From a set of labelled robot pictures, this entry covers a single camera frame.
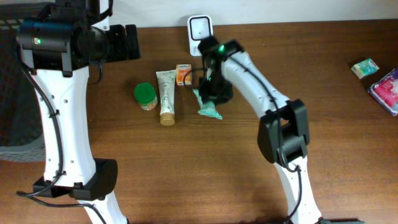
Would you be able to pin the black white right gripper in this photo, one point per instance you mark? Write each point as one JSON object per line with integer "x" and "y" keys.
{"x": 218, "y": 97}

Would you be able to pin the teal toilet tissue wipes pack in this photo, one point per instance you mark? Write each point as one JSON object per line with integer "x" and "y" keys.
{"x": 206, "y": 109}

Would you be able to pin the orange tissue packet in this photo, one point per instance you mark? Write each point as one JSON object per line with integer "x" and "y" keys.
{"x": 184, "y": 74}

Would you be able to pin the white tube gold cap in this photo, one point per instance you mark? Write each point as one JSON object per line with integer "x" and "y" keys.
{"x": 166, "y": 84}

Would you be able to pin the green lid jar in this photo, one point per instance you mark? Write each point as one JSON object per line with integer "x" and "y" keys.
{"x": 146, "y": 96}

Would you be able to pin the teal tissue packet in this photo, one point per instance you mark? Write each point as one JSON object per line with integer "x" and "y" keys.
{"x": 364, "y": 68}

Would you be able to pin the red purple tissue pack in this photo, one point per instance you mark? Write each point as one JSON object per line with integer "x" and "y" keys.
{"x": 385, "y": 92}

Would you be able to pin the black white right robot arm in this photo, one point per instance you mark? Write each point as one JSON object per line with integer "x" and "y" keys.
{"x": 283, "y": 134}

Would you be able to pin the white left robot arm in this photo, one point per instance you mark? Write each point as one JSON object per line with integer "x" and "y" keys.
{"x": 55, "y": 50}

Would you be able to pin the grey plastic mesh basket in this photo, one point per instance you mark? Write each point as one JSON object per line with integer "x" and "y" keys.
{"x": 22, "y": 138}

